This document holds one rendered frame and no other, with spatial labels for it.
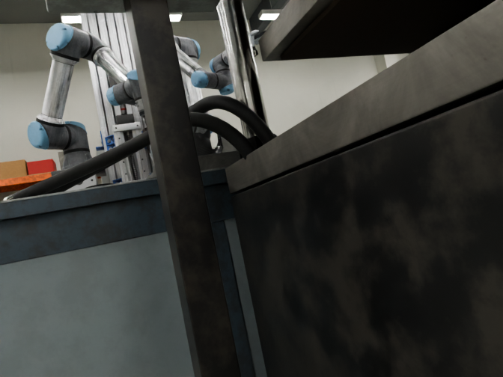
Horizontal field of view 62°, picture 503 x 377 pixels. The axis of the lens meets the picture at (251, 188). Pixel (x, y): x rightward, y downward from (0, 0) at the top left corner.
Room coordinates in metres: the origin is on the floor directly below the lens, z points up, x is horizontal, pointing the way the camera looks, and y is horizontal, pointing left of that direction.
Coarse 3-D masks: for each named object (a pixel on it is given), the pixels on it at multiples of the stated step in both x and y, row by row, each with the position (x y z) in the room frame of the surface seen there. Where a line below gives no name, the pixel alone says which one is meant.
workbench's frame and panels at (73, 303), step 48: (96, 192) 0.92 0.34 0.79; (144, 192) 0.96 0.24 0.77; (240, 192) 1.07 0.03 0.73; (0, 240) 0.87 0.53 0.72; (48, 240) 0.90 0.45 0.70; (96, 240) 0.94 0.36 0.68; (144, 240) 0.98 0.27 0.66; (0, 288) 0.87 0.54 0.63; (48, 288) 0.90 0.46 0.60; (96, 288) 0.93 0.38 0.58; (144, 288) 0.97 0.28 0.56; (240, 288) 1.05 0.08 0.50; (0, 336) 0.86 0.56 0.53; (48, 336) 0.89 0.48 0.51; (96, 336) 0.93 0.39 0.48; (144, 336) 0.96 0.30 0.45; (240, 336) 1.04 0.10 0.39
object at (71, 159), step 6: (66, 150) 1.90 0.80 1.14; (72, 150) 1.89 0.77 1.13; (78, 150) 1.90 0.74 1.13; (84, 150) 1.92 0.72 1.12; (66, 156) 1.90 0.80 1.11; (72, 156) 1.89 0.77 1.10; (78, 156) 1.89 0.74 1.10; (84, 156) 1.91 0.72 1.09; (90, 156) 1.94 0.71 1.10; (66, 162) 1.90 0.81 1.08; (72, 162) 1.88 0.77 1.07; (78, 162) 1.88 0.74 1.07; (66, 168) 1.88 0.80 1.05
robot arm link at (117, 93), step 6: (120, 84) 1.57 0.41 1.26; (108, 90) 1.60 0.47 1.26; (114, 90) 1.57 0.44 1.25; (120, 90) 1.56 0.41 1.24; (108, 96) 1.59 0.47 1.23; (114, 96) 1.58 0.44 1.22; (120, 96) 1.57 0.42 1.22; (126, 96) 1.57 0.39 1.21; (114, 102) 1.60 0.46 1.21; (120, 102) 1.60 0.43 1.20; (126, 102) 1.62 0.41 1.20; (132, 102) 1.63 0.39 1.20
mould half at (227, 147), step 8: (224, 144) 1.31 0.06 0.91; (224, 152) 1.31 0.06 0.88; (232, 152) 1.19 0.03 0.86; (200, 160) 1.15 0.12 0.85; (208, 160) 1.16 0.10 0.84; (216, 160) 1.17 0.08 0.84; (224, 160) 1.18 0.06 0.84; (232, 160) 1.18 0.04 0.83; (208, 168) 1.16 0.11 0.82; (152, 176) 1.43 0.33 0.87
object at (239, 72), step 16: (224, 0) 0.90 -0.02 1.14; (240, 0) 0.91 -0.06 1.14; (224, 16) 0.90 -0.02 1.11; (240, 16) 0.90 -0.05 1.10; (224, 32) 0.91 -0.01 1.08; (240, 32) 0.89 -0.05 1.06; (240, 48) 0.89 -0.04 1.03; (240, 64) 0.89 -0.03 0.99; (240, 80) 0.90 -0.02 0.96; (256, 80) 0.90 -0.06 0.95; (240, 96) 0.90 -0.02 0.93; (256, 96) 0.90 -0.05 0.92; (256, 112) 0.89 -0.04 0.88; (256, 144) 0.87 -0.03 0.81
